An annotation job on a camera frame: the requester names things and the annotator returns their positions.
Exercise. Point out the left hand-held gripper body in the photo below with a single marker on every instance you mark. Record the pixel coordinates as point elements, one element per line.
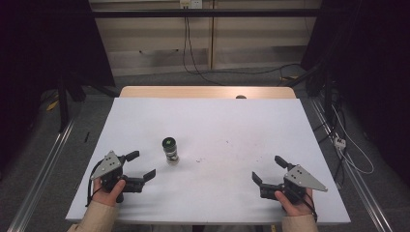
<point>108,166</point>

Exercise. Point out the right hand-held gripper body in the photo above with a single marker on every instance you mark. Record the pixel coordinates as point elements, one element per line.
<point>303,180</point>

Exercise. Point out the small bottle with dark cap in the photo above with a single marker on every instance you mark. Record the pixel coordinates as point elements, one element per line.
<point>170,151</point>

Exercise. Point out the person's right hand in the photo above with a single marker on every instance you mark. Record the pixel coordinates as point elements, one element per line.
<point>298,209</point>

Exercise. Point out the person's left hand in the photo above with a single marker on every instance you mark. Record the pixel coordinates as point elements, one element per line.
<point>106,198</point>

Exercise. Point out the small black floor piece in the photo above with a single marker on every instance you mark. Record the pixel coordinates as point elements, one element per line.
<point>86,137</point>

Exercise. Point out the black metal stand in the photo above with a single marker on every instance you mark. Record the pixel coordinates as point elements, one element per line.
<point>327,93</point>
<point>63,106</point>

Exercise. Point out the dark round knob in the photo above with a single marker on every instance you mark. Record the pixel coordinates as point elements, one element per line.
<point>240,96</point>

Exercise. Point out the yellow floor tape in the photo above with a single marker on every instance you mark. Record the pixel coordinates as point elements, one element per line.
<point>52,105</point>

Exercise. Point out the dark curtain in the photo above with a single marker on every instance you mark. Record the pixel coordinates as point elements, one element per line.
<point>370,58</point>
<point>38,48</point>

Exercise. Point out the black horizontal bar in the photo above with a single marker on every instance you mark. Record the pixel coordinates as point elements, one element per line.
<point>199,13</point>

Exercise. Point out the aluminium floor rail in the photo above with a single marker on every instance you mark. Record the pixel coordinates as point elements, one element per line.
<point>357,180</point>
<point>42,180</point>

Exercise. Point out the white wall socket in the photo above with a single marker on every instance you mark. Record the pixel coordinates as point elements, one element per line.
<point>191,4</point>

